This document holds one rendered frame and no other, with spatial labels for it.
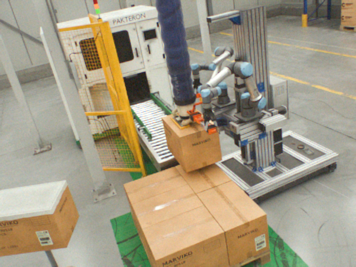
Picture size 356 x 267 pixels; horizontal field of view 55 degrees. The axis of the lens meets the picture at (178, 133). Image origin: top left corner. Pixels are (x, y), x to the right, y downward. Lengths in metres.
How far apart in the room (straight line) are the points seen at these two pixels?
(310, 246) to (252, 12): 2.26
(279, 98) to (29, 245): 2.80
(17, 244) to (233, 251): 1.79
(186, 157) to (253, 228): 0.91
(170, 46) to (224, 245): 1.81
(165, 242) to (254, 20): 2.20
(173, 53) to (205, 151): 0.99
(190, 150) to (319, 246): 1.48
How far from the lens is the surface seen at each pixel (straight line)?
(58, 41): 3.98
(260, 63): 3.68
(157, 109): 5.50
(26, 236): 3.12
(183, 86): 3.32
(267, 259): 3.38
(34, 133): 6.50
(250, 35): 3.55
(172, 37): 3.20
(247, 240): 3.09
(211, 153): 3.45
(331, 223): 3.81
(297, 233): 3.67
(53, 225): 2.97
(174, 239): 2.92
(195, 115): 3.28
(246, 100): 3.45
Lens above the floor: 2.51
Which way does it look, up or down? 26 degrees down
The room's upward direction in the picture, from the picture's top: 11 degrees counter-clockwise
